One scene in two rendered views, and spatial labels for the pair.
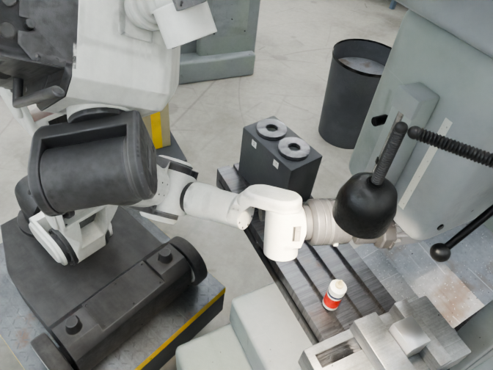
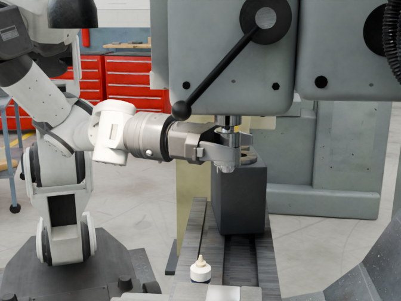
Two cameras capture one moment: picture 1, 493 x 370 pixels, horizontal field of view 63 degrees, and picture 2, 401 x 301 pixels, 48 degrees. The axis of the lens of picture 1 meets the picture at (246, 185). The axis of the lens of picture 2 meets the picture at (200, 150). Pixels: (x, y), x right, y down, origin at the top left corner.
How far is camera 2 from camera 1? 81 cm
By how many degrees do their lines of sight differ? 42
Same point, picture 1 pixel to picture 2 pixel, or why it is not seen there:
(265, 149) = not seen: hidden behind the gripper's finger
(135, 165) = not seen: outside the picture
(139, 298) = not seen: outside the picture
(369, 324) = (191, 288)
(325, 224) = (136, 122)
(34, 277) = (20, 272)
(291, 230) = (110, 128)
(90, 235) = (67, 233)
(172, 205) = (65, 131)
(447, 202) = (176, 45)
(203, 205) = (80, 128)
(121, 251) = (98, 277)
